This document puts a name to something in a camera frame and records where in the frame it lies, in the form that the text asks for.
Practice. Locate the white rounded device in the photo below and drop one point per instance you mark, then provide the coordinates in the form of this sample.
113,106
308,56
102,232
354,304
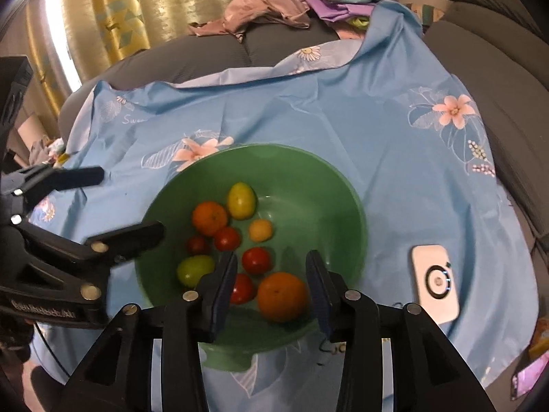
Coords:
433,300

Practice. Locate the yellow-green lemon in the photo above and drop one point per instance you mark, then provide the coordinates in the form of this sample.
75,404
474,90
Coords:
241,199

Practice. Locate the pink garment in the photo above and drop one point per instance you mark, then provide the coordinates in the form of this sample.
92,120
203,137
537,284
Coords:
266,4

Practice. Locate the small orange tangerine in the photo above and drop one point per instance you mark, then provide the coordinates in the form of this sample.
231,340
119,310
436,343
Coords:
209,218

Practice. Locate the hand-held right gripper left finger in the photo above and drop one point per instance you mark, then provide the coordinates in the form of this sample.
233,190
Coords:
221,296

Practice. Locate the green cherry tomato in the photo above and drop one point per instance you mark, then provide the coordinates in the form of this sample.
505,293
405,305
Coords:
195,269

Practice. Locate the red cherry tomato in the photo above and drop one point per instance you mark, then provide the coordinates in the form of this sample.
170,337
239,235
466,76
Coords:
243,288
197,244
256,260
227,238

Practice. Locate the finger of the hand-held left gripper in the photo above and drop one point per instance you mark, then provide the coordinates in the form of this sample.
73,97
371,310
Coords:
133,236
73,178

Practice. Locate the large orange tangerine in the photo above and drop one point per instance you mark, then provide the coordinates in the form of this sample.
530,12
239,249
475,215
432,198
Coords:
283,297

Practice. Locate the yellow curtain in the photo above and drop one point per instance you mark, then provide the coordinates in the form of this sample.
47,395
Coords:
150,4

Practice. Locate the purple garment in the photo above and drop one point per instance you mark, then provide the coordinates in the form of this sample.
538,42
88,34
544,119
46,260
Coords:
334,4

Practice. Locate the green bowl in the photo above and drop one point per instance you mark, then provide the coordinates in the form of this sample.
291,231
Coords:
300,189

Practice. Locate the blue floral cloth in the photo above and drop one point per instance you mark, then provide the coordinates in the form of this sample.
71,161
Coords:
343,116

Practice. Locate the pile of clothes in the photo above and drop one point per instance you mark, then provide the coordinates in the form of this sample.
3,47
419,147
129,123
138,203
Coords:
49,150

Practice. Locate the yellow-orange kumquat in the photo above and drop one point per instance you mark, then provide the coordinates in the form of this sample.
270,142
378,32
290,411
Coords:
260,230

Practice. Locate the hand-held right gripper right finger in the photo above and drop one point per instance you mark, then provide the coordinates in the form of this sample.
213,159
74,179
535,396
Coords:
319,296

